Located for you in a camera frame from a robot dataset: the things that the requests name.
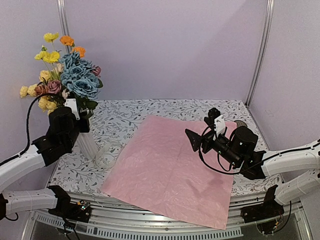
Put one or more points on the pink wrapping paper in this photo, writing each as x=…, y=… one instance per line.
x=158, y=171

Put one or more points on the bright yellow poppy stem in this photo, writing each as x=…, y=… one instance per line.
x=49, y=56

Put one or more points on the mauve and white rose stem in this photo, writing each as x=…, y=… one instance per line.
x=51, y=87

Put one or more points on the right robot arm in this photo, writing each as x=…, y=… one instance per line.
x=263, y=164

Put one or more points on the white ribbed ceramic vase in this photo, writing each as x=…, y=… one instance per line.
x=87, y=145

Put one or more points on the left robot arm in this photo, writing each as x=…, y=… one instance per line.
x=63, y=132

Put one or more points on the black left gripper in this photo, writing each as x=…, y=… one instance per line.
x=85, y=127

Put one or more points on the right aluminium frame post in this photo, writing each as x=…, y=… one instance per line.
x=267, y=25

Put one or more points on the aluminium front rail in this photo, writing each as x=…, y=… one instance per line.
x=112, y=219

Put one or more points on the cream printed ribbon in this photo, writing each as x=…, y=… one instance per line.
x=105, y=157

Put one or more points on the pale yellow rose stem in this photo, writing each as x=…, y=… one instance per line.
x=46, y=102

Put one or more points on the pink peony flower stem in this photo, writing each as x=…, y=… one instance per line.
x=96, y=70

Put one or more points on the blue hydrangea flower stem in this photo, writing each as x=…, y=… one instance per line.
x=78, y=79

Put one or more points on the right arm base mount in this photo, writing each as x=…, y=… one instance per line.
x=269, y=208

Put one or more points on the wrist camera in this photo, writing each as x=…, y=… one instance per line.
x=72, y=103
x=215, y=121

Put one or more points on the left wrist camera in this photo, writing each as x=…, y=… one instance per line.
x=72, y=103

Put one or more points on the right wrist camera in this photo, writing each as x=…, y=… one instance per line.
x=215, y=121

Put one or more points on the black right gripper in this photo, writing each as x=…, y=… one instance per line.
x=198, y=138

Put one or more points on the red striped bowl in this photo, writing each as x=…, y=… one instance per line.
x=240, y=123

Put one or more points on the floral patterned tablecloth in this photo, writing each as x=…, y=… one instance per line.
x=114, y=122

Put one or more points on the orange poppy flower stem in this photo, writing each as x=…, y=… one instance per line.
x=70, y=42

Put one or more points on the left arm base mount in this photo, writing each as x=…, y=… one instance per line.
x=65, y=209

